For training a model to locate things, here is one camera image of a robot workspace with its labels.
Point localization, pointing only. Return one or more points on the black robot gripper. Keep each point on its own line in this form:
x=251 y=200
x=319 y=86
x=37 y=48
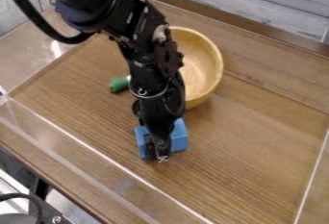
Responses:
x=157 y=111

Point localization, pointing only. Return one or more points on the blue foam block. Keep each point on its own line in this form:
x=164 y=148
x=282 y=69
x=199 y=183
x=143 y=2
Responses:
x=179 y=139

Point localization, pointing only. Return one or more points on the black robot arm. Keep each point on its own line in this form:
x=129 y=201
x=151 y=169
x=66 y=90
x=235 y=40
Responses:
x=91 y=17

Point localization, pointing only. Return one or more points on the light wooden bowl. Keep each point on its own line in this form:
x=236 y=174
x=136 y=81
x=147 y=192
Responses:
x=190 y=54

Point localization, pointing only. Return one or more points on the small green cylinder toy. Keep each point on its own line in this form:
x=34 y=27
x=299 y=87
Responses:
x=119 y=83

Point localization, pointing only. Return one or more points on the black metal base plate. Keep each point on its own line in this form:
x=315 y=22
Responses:
x=52 y=216

